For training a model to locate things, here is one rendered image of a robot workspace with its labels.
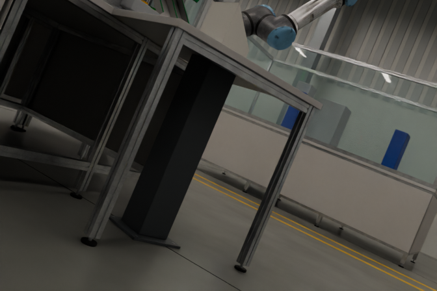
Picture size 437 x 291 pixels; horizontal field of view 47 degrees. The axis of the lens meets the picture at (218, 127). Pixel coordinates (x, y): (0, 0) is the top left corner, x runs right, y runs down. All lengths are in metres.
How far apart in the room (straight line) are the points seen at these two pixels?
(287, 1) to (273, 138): 6.29
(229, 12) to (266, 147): 4.27
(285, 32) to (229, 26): 0.26
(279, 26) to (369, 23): 9.22
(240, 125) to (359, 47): 5.29
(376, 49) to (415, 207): 5.88
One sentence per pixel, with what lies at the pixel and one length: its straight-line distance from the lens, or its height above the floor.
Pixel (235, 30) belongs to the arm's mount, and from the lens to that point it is 2.19.
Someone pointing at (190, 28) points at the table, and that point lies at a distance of 1.83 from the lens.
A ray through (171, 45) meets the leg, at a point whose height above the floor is 0.76.
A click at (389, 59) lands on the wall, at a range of 11.10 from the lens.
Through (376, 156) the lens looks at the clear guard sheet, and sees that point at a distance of 6.02.
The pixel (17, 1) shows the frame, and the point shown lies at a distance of 1.94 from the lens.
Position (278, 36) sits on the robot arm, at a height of 1.04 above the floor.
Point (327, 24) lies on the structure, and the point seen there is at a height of 3.39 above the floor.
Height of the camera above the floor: 0.54
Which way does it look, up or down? 1 degrees up
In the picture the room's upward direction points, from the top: 23 degrees clockwise
